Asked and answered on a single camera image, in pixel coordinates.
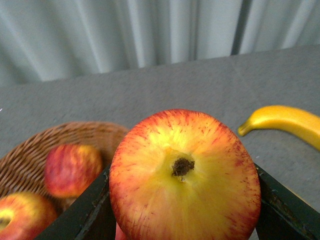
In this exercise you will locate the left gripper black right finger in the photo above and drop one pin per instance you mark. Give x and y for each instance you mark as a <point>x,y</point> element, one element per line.
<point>284,215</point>

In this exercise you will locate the brown wicker basket left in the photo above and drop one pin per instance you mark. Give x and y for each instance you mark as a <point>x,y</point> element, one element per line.
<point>22,169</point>

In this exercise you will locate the pale pleated curtain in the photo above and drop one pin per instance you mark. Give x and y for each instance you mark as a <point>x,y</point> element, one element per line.
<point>45,40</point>

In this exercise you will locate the red yellow apple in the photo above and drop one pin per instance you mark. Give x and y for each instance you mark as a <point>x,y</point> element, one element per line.
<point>70,169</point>
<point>184,175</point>

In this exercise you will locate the red yellow apple tilted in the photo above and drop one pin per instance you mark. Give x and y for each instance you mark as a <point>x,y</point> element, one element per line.
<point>70,169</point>

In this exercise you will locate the red apple stem up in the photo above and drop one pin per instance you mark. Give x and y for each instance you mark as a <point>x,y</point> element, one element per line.
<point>24,215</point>

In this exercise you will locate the yellow plastic banana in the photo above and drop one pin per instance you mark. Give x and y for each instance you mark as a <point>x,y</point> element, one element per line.
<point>298,122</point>

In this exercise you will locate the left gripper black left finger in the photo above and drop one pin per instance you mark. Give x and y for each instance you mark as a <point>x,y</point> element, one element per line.
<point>90,217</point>

